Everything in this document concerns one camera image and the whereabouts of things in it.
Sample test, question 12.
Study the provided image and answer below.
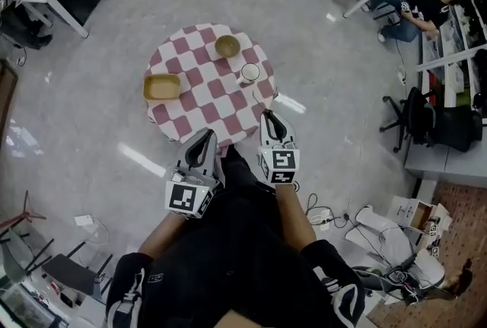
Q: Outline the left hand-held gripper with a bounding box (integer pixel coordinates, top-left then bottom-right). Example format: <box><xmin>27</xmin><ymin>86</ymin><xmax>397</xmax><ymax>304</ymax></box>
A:
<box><xmin>164</xmin><ymin>127</ymin><xmax>224</xmax><ymax>221</ymax></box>

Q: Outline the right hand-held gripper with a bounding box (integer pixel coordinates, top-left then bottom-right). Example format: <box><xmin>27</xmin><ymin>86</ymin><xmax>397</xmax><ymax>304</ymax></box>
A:
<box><xmin>256</xmin><ymin>110</ymin><xmax>302</xmax><ymax>186</ymax></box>

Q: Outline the white mug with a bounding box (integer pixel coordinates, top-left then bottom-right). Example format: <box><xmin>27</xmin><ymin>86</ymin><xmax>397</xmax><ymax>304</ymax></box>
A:
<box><xmin>235</xmin><ymin>62</ymin><xmax>262</xmax><ymax>87</ymax></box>

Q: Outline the person's left forearm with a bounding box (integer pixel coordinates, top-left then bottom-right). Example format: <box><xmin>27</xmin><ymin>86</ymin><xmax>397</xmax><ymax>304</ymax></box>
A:
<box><xmin>135</xmin><ymin>209</ymin><xmax>192</xmax><ymax>263</ymax></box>

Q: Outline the person's right forearm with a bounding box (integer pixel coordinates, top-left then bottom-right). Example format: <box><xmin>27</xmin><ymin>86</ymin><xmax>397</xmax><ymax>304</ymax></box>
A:
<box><xmin>272</xmin><ymin>183</ymin><xmax>317</xmax><ymax>256</ymax></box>

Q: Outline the red white checked tablecloth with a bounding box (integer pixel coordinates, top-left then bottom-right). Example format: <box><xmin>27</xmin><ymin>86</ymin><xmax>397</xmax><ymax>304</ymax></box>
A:
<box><xmin>144</xmin><ymin>22</ymin><xmax>276</xmax><ymax>149</ymax></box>

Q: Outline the rectangular wooden tray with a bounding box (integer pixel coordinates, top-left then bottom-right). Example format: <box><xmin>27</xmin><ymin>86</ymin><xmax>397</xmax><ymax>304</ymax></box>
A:
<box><xmin>142</xmin><ymin>73</ymin><xmax>183</xmax><ymax>103</ymax></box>

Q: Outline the person's black clothing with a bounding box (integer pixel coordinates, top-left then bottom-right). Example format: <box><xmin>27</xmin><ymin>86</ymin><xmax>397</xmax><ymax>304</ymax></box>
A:
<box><xmin>104</xmin><ymin>145</ymin><xmax>367</xmax><ymax>328</ymax></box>

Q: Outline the round wooden bowl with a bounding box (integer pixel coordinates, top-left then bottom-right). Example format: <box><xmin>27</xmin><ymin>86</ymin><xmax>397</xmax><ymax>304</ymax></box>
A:
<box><xmin>213</xmin><ymin>34</ymin><xmax>242</xmax><ymax>59</ymax></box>

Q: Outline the black office chair with jacket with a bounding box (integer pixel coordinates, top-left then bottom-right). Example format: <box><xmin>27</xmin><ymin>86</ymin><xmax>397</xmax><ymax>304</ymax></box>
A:
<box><xmin>380</xmin><ymin>85</ymin><xmax>485</xmax><ymax>154</ymax></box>

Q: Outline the white fabric bundle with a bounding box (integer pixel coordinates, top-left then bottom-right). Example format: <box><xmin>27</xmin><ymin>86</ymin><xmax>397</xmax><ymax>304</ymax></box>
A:
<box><xmin>343</xmin><ymin>203</ymin><xmax>447</xmax><ymax>290</ymax></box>

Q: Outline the open cardboard box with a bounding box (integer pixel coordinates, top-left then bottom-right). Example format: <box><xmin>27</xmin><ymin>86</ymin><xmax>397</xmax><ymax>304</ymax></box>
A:
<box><xmin>385</xmin><ymin>194</ymin><xmax>454</xmax><ymax>248</ymax></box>

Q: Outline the black folding chair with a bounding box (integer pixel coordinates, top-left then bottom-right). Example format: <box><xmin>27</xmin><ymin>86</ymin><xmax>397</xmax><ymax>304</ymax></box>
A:
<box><xmin>27</xmin><ymin>237</ymin><xmax>116</xmax><ymax>301</ymax></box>

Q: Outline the grey platform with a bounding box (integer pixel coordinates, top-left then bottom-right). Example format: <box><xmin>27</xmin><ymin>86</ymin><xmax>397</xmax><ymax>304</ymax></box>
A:
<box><xmin>403</xmin><ymin>119</ymin><xmax>487</xmax><ymax>180</ymax></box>

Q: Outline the white storage shelf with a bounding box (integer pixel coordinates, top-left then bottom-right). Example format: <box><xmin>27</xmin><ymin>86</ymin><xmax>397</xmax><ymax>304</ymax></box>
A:
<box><xmin>415</xmin><ymin>0</ymin><xmax>487</xmax><ymax>109</ymax></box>

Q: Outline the red stool frame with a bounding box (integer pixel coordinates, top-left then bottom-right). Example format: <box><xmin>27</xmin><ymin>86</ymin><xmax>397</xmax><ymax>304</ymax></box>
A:
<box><xmin>0</xmin><ymin>189</ymin><xmax>47</xmax><ymax>233</ymax></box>

